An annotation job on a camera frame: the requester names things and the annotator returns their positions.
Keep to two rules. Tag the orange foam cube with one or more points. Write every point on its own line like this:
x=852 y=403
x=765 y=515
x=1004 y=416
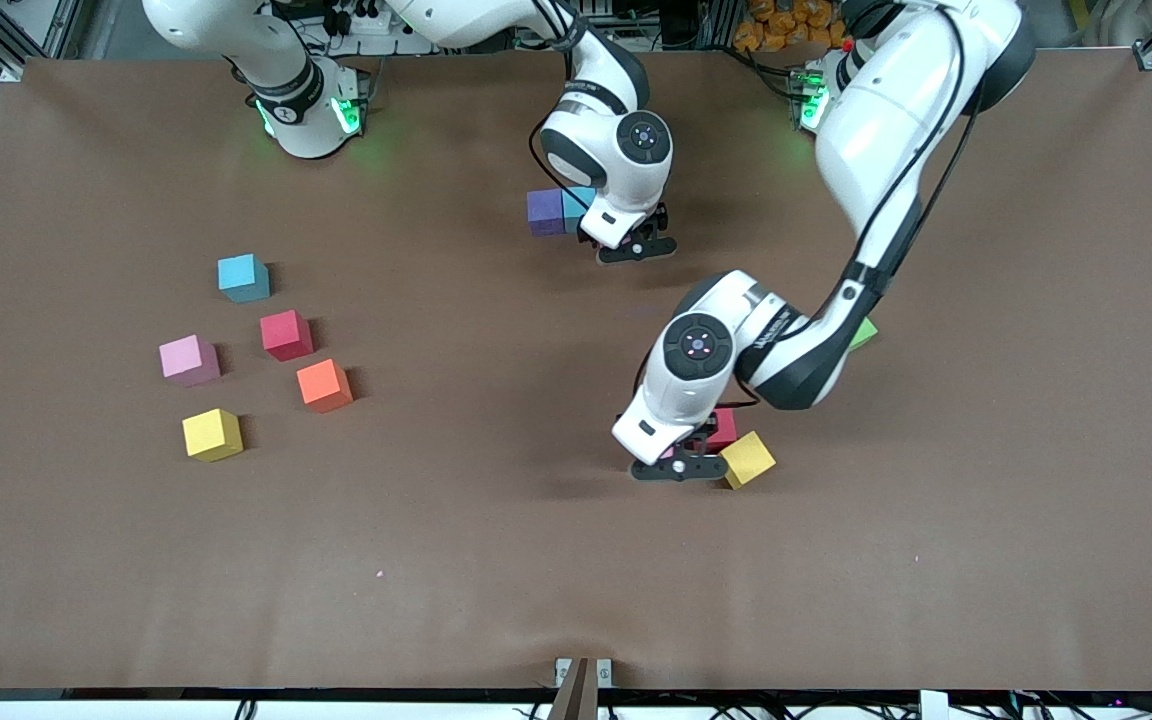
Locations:
x=323 y=384

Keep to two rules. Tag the small metal bracket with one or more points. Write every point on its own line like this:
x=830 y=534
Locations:
x=563 y=668

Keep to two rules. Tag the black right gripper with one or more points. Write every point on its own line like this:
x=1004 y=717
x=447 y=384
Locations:
x=658 y=220

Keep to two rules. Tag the white power strip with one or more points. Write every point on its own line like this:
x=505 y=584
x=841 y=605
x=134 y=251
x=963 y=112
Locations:
x=361 y=20

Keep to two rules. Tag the orange yellow objects bag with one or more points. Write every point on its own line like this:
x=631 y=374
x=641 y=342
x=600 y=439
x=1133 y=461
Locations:
x=786 y=25

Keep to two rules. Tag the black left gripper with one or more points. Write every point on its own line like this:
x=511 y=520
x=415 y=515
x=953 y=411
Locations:
x=700 y=437

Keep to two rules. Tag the red foam cube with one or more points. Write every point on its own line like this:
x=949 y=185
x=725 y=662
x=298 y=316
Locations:
x=726 y=428
x=284 y=333

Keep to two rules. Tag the cyan foam cube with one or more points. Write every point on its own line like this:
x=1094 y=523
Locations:
x=241 y=275
x=576 y=205

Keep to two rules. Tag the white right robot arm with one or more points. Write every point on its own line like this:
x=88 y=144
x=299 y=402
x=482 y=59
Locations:
x=301 y=120

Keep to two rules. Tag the yellow foam cube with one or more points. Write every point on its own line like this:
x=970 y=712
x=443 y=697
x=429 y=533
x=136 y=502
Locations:
x=748 y=460
x=211 y=433

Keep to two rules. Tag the green foam cube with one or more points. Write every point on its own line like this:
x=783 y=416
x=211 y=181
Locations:
x=866 y=335

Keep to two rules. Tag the small white box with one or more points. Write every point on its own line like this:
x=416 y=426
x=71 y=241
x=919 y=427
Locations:
x=933 y=706

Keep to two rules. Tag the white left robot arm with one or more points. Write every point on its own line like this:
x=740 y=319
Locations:
x=886 y=120

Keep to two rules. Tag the aluminium frame post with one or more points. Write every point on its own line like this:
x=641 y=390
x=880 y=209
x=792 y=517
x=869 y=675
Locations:
x=721 y=25

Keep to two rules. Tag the purple foam cube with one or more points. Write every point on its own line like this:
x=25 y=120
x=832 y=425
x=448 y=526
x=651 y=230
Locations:
x=544 y=213

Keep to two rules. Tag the brown wooden strip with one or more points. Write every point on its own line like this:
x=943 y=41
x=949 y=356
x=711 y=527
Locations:
x=576 y=700

